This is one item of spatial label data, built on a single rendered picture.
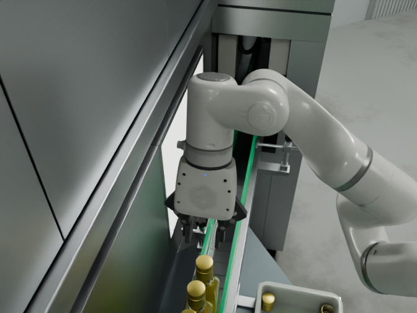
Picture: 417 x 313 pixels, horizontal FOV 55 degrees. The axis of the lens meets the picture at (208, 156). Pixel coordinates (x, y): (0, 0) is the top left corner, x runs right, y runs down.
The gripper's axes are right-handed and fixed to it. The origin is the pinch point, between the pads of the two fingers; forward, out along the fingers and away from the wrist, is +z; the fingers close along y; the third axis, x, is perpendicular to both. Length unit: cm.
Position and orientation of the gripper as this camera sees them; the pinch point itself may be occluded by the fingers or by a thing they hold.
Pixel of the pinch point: (203, 233)
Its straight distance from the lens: 73.6
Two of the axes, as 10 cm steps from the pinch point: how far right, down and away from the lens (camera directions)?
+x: 2.0, -4.4, 8.7
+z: -0.5, 8.9, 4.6
